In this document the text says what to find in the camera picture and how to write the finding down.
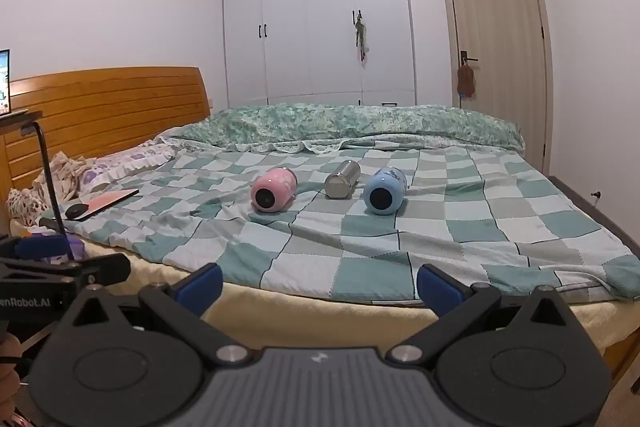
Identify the green floral quilt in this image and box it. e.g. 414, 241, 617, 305
160, 103, 527, 156

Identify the white wardrobe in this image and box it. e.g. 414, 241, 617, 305
222, 0, 417, 110

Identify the brown hanging pouch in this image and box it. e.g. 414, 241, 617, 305
455, 62, 476, 100

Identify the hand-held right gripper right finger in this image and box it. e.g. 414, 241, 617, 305
387, 263, 584, 366

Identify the laptop screen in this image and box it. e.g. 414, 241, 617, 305
0, 49, 30, 118

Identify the blue cup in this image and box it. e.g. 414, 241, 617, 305
362, 166, 408, 215

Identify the purple floral pillow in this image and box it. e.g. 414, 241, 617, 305
5, 141, 177, 228

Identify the person's left hand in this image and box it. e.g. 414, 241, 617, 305
0, 336, 24, 407

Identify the green hanging ornament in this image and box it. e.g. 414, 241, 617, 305
352, 19, 370, 64

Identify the stainless steel cup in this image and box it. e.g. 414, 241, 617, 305
324, 159, 362, 200

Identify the beige mattress pad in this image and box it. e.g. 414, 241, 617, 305
75, 241, 640, 360

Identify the green checkered blanket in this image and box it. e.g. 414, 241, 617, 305
62, 141, 640, 306

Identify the wooden headboard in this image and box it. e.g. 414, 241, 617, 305
0, 66, 212, 220

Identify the beige door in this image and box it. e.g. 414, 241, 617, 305
434, 0, 554, 178

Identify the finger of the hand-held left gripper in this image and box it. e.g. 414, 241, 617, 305
0, 234, 74, 263
81, 253, 132, 287

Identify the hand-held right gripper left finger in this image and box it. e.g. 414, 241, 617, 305
60, 263, 257, 366

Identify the pink cup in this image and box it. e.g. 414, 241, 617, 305
250, 167, 299, 215

